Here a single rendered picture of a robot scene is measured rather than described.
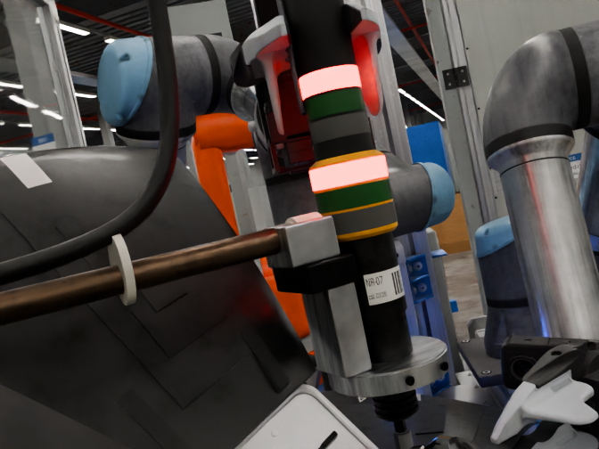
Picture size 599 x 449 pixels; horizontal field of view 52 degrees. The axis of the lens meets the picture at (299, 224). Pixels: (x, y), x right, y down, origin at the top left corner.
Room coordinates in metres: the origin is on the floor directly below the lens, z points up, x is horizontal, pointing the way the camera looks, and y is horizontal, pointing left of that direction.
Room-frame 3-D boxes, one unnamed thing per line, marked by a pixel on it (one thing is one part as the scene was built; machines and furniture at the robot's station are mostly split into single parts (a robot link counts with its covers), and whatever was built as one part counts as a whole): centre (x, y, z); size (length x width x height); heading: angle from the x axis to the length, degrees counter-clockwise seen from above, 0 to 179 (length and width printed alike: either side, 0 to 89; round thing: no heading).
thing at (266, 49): (0.37, 0.00, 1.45); 0.09 x 0.03 x 0.06; 176
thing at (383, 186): (0.35, -0.03, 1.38); 0.04 x 0.04 x 0.01
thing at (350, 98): (0.35, -0.03, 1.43); 0.03 x 0.03 x 0.01
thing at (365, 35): (0.37, -0.06, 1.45); 0.09 x 0.03 x 0.06; 13
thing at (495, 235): (1.06, -0.36, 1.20); 0.13 x 0.12 x 0.14; 77
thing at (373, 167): (0.35, -0.03, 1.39); 0.04 x 0.04 x 0.01
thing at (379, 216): (0.35, -0.03, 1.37); 0.04 x 0.04 x 0.01
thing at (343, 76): (0.35, -0.03, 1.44); 0.03 x 0.03 x 0.01
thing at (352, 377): (0.35, -0.02, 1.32); 0.09 x 0.07 x 0.10; 119
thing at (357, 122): (0.35, -0.03, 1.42); 0.03 x 0.03 x 0.01
